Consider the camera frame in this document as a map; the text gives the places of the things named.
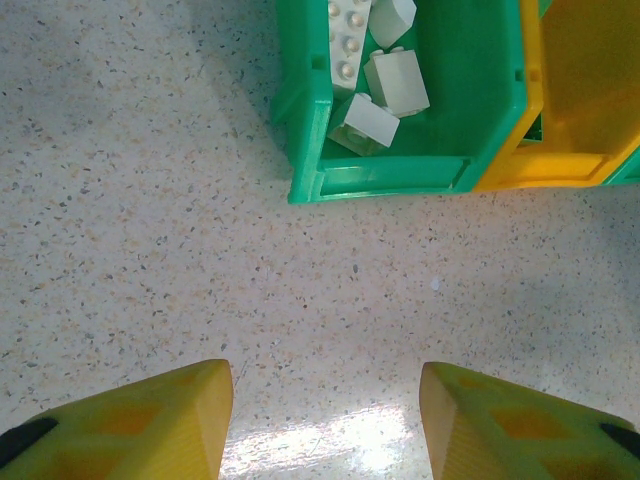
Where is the green plastic bin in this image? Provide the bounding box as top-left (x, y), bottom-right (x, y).
top-left (604, 144), bottom-right (640, 187)
top-left (269, 0), bottom-right (531, 205)

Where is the white long lego brick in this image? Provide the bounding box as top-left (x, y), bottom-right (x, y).
top-left (327, 0), bottom-right (375, 101)

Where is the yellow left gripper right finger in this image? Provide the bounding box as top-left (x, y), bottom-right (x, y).
top-left (418, 360), bottom-right (640, 480)

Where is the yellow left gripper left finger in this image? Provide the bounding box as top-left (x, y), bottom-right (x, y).
top-left (0, 358), bottom-right (235, 480)

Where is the white small lego brick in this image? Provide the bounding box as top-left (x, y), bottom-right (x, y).
top-left (368, 0), bottom-right (419, 50)
top-left (327, 92), bottom-right (401, 156)
top-left (363, 48), bottom-right (431, 120)

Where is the yellow plastic bin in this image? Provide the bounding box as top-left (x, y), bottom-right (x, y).
top-left (472, 0), bottom-right (640, 194)

